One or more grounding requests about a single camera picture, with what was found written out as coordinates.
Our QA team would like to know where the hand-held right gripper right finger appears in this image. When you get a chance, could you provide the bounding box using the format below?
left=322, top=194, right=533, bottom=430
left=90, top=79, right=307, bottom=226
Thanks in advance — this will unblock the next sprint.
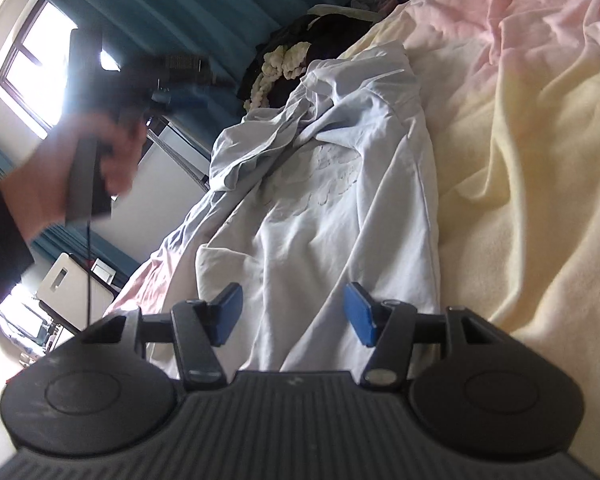
left=343, top=282, right=507, bottom=387

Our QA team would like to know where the person's left hand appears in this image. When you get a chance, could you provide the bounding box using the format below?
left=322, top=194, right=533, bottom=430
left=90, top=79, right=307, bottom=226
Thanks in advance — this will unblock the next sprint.
left=9, top=111, right=148, bottom=242

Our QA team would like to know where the metal rack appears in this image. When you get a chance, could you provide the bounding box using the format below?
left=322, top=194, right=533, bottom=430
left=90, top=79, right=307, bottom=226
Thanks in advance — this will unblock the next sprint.
left=144, top=114, right=212, bottom=192

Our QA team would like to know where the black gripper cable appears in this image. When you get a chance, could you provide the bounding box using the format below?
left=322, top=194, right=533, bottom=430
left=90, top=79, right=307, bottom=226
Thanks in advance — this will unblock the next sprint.
left=86, top=212, right=95, bottom=332

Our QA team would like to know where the window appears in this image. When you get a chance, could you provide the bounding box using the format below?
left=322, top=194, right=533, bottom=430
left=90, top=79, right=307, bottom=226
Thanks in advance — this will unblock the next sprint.
left=0, top=0, right=108, bottom=137

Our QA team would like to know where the blue curtain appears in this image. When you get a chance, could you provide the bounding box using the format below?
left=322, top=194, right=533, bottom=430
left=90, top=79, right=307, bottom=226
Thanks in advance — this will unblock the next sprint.
left=0, top=0, right=433, bottom=281

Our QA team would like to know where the white wall socket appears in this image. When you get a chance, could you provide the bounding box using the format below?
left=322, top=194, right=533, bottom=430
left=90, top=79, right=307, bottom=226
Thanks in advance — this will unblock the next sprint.
left=91, top=258, right=117, bottom=284

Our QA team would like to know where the person's left forearm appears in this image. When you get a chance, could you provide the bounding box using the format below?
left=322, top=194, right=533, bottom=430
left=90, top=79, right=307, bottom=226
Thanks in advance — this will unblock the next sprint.
left=0, top=179, right=37, bottom=328

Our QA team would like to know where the white shirt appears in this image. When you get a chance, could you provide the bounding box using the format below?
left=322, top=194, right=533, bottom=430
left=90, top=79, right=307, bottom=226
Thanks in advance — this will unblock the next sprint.
left=194, top=41, right=442, bottom=372

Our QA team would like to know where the pile of dark clothes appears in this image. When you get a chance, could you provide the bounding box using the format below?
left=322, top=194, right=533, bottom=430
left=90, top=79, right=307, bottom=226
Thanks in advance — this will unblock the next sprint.
left=236, top=4, right=387, bottom=111

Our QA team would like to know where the cream knitted cloth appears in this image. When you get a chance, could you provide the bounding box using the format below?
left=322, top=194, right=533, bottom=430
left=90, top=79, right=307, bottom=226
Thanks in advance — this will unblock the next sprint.
left=243, top=42, right=315, bottom=112

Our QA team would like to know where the pastel printed blanket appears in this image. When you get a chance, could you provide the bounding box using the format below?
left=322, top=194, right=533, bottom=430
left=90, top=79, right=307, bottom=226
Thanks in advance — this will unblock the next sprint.
left=107, top=0, right=600, bottom=476

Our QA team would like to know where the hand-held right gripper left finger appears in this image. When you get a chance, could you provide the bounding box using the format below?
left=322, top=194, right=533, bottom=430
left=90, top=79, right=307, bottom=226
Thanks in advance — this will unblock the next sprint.
left=82, top=282, right=245, bottom=392

